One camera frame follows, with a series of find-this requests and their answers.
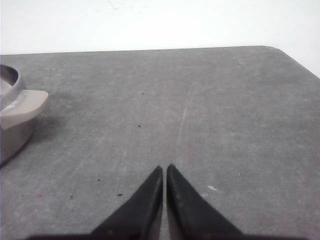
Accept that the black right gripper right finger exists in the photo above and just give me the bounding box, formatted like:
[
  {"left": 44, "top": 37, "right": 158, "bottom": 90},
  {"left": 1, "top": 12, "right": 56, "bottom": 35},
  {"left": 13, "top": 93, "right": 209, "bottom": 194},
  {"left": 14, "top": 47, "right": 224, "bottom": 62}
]
[{"left": 166, "top": 164, "right": 244, "bottom": 240}]

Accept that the stainless steel steamer pot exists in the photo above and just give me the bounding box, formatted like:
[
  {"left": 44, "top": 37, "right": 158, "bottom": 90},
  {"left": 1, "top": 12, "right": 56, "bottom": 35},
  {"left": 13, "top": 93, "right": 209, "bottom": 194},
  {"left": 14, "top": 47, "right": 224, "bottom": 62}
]
[{"left": 0, "top": 64, "right": 49, "bottom": 166}]

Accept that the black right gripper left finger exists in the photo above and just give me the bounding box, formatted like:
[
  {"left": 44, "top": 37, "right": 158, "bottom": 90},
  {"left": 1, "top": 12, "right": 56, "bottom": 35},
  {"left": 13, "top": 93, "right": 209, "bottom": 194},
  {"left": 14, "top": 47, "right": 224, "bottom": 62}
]
[{"left": 90, "top": 166, "right": 163, "bottom": 240}]

